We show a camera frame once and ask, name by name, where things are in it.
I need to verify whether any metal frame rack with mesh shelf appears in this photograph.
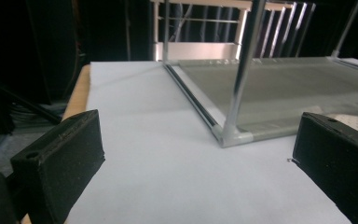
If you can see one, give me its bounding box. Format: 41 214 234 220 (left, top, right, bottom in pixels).
162 0 358 148

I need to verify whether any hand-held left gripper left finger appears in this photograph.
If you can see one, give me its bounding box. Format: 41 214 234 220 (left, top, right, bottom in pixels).
9 108 106 224

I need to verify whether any dark tripod stand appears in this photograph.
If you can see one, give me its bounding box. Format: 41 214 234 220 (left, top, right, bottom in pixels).
0 71 63 136

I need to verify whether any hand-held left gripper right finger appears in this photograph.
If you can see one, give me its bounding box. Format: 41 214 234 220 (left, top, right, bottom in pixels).
292 112 358 224

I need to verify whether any light wooden railing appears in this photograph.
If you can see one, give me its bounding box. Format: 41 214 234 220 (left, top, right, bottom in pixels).
150 0 316 63

